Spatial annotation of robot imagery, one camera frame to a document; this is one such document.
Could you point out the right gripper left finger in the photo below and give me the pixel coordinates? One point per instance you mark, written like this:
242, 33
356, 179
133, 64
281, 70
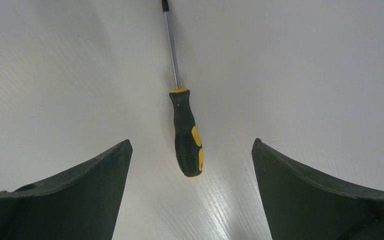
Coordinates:
80, 203

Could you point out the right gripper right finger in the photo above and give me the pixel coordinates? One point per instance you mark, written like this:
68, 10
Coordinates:
303, 203

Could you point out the black yellow screwdriver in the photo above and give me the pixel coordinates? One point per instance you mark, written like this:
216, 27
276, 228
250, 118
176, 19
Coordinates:
187, 141

